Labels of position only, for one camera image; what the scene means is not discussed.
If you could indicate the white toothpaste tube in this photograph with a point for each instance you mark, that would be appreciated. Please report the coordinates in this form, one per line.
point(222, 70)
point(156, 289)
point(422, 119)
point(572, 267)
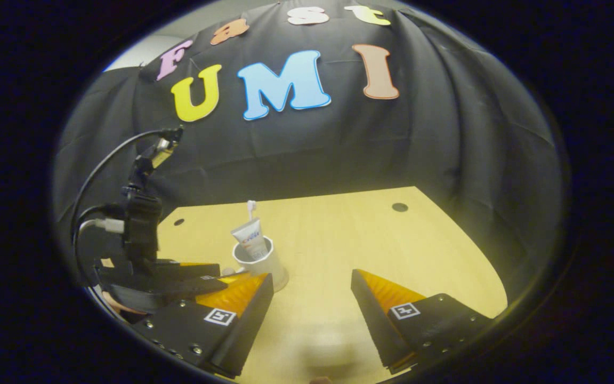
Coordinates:
point(248, 234)

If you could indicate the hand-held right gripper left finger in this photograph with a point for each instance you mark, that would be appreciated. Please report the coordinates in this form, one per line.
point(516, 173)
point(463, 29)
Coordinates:
point(245, 325)

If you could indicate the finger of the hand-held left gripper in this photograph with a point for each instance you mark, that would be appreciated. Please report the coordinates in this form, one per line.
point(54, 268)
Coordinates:
point(195, 268)
point(200, 288)

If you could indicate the white toothbrush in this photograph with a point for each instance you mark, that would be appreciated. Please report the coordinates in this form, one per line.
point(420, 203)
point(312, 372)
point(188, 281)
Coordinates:
point(251, 206)

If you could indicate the black backdrop cloth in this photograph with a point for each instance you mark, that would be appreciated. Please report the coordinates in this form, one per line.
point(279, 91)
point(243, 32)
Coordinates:
point(392, 144)

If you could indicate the wooden desktop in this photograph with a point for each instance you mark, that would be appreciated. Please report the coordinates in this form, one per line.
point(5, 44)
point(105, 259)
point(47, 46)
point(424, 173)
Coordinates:
point(328, 240)

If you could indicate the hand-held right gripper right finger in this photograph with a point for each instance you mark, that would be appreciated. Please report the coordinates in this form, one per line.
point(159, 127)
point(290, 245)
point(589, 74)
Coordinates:
point(379, 325)

